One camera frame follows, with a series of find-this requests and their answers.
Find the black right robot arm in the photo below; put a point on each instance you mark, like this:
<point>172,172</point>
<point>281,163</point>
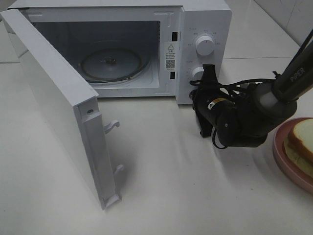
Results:
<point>242,114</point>

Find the pink round plate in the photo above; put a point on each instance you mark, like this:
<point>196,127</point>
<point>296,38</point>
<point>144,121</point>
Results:
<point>297,176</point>

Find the white microwave knob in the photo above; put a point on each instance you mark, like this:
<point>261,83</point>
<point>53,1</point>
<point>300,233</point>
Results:
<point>205,45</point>
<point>197,73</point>

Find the lower white microwave knob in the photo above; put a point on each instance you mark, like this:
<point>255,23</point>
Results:
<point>197,73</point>

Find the upper white microwave knob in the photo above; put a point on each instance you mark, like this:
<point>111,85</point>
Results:
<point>205,45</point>

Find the white microwave door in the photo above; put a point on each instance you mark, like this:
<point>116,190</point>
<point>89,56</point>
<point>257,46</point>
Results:
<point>68,103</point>

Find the white warning label sticker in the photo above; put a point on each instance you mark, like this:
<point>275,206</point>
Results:
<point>171,55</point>

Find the white bread sandwich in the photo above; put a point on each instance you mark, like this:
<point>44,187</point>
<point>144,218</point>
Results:
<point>298,146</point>

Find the white microwave oven body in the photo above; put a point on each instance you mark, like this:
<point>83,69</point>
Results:
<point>77,28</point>

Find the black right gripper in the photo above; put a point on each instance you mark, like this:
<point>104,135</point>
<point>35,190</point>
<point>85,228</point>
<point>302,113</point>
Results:
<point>209,102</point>

